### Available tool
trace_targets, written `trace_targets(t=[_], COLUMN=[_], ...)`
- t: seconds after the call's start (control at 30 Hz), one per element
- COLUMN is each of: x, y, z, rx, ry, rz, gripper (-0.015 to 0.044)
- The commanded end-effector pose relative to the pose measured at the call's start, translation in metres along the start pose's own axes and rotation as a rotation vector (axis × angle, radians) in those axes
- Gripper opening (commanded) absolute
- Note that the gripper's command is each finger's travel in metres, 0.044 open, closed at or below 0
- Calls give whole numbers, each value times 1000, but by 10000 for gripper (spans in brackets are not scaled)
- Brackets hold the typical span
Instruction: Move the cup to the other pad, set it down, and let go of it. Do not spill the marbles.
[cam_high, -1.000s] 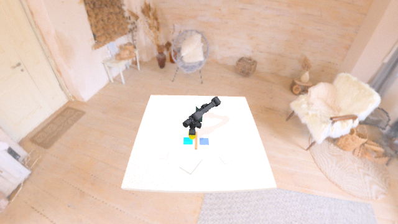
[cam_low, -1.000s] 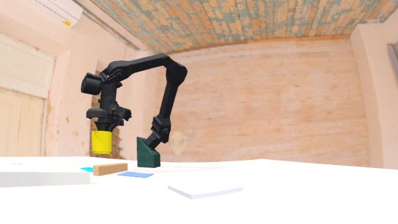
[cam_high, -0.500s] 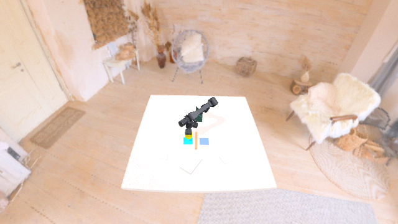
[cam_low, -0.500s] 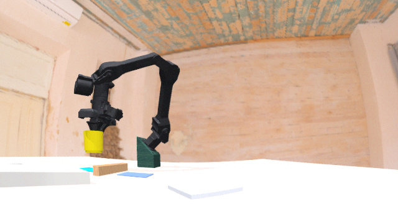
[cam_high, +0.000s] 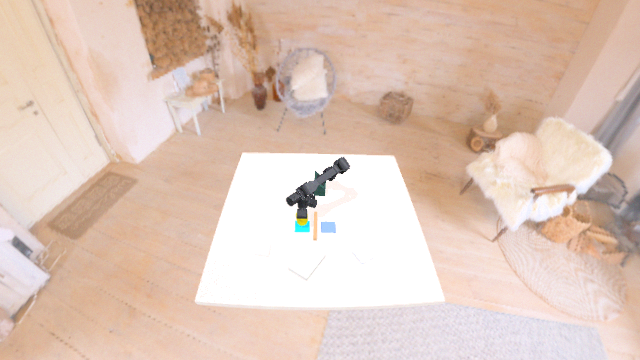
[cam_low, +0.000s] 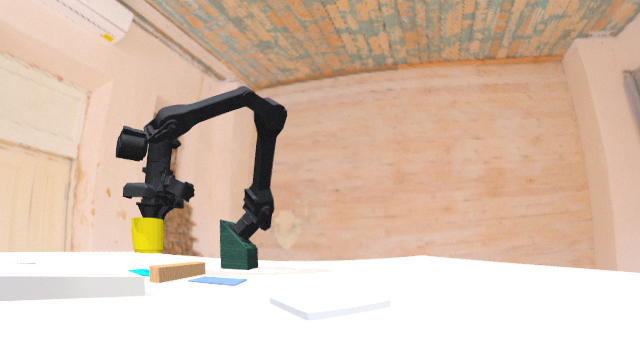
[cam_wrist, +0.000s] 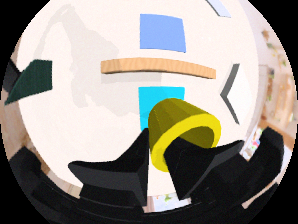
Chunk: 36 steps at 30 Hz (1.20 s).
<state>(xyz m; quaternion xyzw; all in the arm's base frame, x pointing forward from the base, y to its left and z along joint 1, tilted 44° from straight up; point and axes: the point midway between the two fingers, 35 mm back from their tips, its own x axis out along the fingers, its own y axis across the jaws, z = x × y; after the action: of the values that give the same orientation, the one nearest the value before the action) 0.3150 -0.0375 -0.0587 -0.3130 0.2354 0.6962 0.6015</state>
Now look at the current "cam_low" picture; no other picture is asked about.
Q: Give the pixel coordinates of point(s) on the tan wooden flat bar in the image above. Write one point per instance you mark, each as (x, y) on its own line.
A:
(165, 273)

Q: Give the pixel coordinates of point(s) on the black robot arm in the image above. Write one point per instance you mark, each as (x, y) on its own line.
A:
(175, 120)

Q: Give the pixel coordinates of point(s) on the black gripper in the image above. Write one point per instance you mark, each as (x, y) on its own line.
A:
(153, 204)

